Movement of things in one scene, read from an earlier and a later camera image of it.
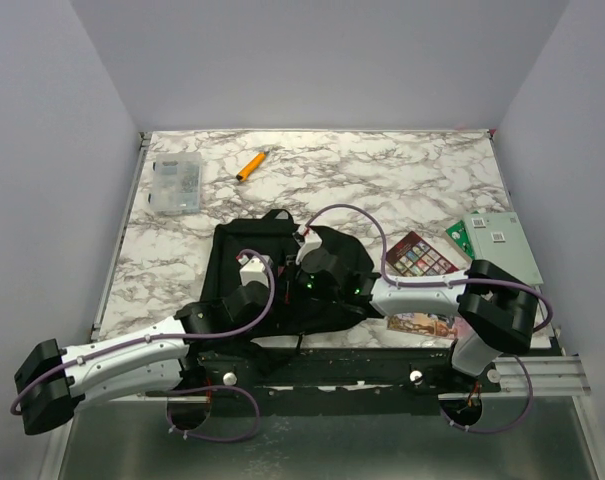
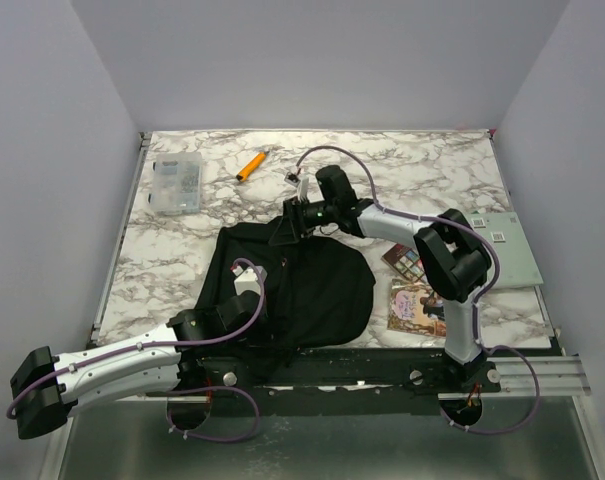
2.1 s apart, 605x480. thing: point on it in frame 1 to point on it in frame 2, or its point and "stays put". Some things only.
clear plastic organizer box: x=176 y=183 stays put
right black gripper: x=300 y=269 to x=293 y=225
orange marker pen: x=250 y=167 stays put
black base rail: x=332 y=381 stays put
